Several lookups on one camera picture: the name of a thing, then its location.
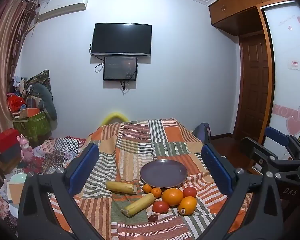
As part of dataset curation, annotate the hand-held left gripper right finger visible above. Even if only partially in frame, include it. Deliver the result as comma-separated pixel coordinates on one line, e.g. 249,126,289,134
201,143,283,240

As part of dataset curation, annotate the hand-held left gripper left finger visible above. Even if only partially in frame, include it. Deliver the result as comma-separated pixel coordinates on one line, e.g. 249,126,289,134
17,142,104,240

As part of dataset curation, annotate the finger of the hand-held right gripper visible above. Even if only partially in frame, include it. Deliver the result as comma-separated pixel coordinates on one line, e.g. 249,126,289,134
239,137,300,178
264,126,300,164

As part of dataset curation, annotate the red tomato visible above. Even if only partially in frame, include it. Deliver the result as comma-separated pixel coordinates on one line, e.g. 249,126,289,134
152,201,170,214
183,187,197,198

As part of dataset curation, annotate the yellow banana piece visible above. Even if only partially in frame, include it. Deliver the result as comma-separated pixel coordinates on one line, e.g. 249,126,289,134
121,193,156,217
105,181,138,195

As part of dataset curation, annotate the orange with sticker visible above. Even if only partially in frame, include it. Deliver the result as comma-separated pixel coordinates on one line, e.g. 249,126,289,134
178,196,198,216

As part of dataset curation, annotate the large orange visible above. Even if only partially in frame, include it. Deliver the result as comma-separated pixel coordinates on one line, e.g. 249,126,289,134
162,188,184,206

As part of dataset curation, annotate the dark purple plate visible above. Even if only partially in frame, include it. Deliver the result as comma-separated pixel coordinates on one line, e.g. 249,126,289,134
139,159,188,189

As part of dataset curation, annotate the black white checkered cloth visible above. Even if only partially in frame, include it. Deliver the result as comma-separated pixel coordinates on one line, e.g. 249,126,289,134
56,136,87,155

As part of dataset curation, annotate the floral quilt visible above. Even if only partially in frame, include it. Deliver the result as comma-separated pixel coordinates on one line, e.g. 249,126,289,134
0,136,88,230

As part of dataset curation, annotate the white heart-print sliding door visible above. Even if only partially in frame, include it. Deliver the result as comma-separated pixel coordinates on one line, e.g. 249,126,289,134
261,0,300,150

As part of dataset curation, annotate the brown wooden door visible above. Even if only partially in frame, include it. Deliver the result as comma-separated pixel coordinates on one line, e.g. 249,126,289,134
234,30,270,138

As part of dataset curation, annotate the striped patchwork blanket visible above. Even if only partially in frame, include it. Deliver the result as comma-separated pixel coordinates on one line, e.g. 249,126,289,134
49,117,255,240

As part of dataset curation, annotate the pink toy figure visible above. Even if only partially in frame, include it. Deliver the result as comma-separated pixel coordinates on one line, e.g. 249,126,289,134
16,134,34,164

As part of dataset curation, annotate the green storage box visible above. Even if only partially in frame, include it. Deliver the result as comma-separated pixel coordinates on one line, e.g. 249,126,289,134
12,110,52,143

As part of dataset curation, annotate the pale green bowl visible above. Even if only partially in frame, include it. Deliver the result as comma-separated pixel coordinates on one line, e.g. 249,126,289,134
6,174,28,205

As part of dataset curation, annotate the grey plush toy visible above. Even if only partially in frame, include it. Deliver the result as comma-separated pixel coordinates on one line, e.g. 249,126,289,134
27,82,58,120

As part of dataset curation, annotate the red box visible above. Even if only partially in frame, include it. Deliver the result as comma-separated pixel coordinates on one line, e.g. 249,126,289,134
0,128,22,153

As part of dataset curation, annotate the red bag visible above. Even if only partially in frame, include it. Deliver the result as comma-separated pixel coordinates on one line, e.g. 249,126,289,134
7,94,27,113

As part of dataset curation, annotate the dark patterned cushion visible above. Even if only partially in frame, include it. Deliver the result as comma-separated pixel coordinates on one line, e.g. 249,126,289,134
26,69,52,98

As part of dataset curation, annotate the wooden overhead cabinet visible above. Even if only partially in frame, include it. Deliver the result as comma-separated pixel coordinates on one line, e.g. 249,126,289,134
208,0,294,37

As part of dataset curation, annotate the striped curtain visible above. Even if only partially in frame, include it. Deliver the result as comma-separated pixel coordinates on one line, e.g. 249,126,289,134
0,0,39,155

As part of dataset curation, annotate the white air conditioner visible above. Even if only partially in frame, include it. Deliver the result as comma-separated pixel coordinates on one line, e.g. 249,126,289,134
37,0,90,22

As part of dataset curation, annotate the yellow ring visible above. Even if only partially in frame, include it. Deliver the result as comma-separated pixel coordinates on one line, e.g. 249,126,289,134
100,112,130,126

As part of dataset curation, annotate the black hanging cable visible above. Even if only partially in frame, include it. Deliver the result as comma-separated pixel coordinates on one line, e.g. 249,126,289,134
120,80,130,95

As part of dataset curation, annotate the black looped cable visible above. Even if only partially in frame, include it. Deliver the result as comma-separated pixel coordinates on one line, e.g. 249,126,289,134
94,56,105,73

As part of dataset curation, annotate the small black wall monitor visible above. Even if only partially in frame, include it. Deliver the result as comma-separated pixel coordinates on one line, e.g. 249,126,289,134
103,56,138,81

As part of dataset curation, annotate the black wall television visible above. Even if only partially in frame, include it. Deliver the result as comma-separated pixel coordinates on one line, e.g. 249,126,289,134
90,23,152,57

